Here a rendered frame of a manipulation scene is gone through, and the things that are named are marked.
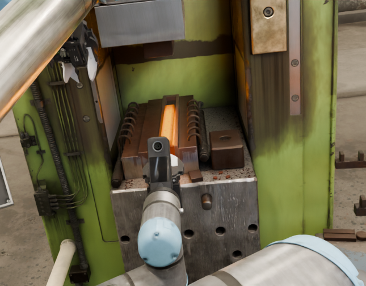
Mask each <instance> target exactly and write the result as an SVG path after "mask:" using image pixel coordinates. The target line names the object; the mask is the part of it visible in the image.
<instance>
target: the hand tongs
mask: <svg viewBox="0 0 366 286"><path fill-rule="evenodd" d="M323 237H324V240H325V241H346V242H356V239H358V240H360V241H365V240H366V232H364V231H358V232H356V233H355V230H354V229H323Z"/></svg>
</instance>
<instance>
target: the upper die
mask: <svg viewBox="0 0 366 286"><path fill-rule="evenodd" d="M94 9H95V15H96V21H97V25H98V31H99V37H100V43H101V47H102V48H108V47H118V46H124V45H135V44H145V43H155V42H161V41H171V40H181V39H185V38H186V33H185V10H184V0H152V1H142V2H133V3H123V4H117V5H106V4H101V5H100V6H97V7H94Z"/></svg>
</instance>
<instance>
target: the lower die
mask: <svg viewBox="0 0 366 286"><path fill-rule="evenodd" d="M171 96H175V97H176V106H175V133H174V149H175V156H176V157H178V158H179V159H180V160H181V161H182V162H183V164H184V174H188V172H189V171H193V170H199V156H198V148H197V136H195V135H194V136H191V137H190V141H187V138H188V136H189V135H190V134H191V133H197V131H196V129H192V130H190V133H189V134H187V131H188V129H189V128H187V124H188V123H189V122H190V121H192V120H196V117H191V118H190V119H189V122H187V118H188V116H187V112H188V111H187V107H188V106H187V102H188V101H189V100H191V99H193V95H186V96H179V94H175V95H164V96H163V99H153V100H148V103H141V104H138V105H139V106H140V109H138V108H137V105H136V106H135V107H136V108H137V109H138V114H136V110H134V113H135V114H136V115H137V120H135V121H136V124H135V125H134V123H133V120H131V124H132V125H133V126H134V131H133V132H132V133H133V136H132V137H131V134H130V133H129V132H128V135H127V136H129V137H130V139H131V144H129V141H128V139H126V142H125V145H124V150H123V153H122V156H121V161H122V164H123V171H124V177H125V179H136V178H143V176H142V175H143V172H142V169H143V167H144V166H145V165H146V164H147V163H148V147H147V140H148V139H149V138H151V137H160V136H161V132H162V124H163V116H164V111H165V101H166V97H171ZM190 127H196V123H191V124H190ZM129 129H130V130H131V131H132V127H131V126H130V127H129Z"/></svg>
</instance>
